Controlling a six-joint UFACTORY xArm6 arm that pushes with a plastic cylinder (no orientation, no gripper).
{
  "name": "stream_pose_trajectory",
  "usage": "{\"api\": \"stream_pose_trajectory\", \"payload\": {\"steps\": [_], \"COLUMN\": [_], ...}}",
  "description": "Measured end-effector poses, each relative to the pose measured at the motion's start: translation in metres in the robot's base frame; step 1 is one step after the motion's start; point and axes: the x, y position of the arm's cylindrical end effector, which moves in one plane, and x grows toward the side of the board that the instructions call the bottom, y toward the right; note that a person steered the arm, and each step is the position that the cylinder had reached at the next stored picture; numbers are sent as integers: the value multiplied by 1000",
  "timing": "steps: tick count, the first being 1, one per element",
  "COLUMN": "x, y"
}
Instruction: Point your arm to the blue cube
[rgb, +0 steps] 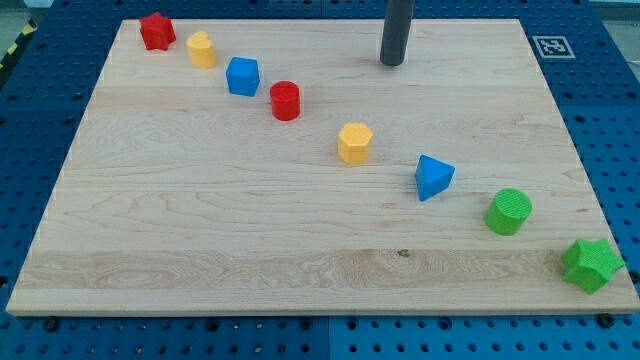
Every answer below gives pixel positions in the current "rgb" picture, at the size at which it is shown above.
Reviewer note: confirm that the grey cylindrical robot arm tip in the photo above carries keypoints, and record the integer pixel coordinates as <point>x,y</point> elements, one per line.
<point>396,29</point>

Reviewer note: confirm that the blue cube block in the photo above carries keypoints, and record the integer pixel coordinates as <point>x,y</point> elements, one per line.
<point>242,75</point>

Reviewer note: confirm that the yellow hexagon block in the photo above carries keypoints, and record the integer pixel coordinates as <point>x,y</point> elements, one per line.
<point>354,143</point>

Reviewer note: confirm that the light wooden board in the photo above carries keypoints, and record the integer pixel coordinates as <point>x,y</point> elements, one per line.
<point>178,198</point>

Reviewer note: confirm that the red cylinder block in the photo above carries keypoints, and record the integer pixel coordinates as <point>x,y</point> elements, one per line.
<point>285,100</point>

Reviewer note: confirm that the blue triangle block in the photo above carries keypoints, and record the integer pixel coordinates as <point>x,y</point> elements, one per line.
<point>432,177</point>

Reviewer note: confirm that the yellow heart block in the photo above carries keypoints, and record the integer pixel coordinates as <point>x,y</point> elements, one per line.
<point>201,51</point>

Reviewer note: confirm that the green cylinder block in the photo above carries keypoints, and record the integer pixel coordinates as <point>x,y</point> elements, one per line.
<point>508,211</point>

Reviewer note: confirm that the red star block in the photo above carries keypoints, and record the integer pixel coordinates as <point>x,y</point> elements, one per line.
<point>157,32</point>

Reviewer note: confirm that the white fiducial marker tag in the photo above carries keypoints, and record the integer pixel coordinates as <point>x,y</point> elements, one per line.
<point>553,47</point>

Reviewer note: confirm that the green star block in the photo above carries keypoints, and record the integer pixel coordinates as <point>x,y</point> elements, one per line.
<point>591,264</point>

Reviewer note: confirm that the black bolt left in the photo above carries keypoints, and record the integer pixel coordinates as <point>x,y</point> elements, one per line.
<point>50,324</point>

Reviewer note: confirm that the black bolt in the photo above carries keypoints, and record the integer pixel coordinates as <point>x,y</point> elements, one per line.
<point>50,324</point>
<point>605,320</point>

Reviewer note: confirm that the black bolt right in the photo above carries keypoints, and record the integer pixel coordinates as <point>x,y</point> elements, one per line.
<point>605,320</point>

